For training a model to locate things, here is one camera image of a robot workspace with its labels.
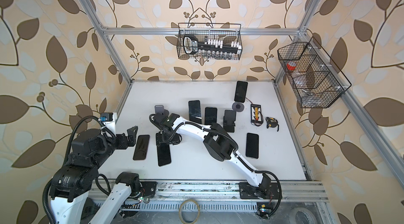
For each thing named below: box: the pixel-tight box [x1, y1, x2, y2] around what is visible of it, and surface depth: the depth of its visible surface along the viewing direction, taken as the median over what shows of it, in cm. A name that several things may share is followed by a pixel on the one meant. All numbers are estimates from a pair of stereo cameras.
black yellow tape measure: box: [265, 116, 280, 132], surface depth 98 cm
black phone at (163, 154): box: [156, 143, 172, 167], surface depth 88 cm
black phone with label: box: [188, 99, 202, 125], surface depth 91 cm
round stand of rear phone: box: [231, 101, 245, 112], surface depth 107 cm
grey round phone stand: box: [154, 104, 170, 117], surface depth 98 cm
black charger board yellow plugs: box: [250, 104, 265, 127], surface depth 101 cm
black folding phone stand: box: [223, 109, 237, 134], surface depth 93 cm
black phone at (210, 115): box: [204, 107, 218, 126], surface depth 88 cm
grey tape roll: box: [289, 207, 318, 224], surface depth 68 cm
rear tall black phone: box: [234, 80, 249, 104], surface depth 99 cm
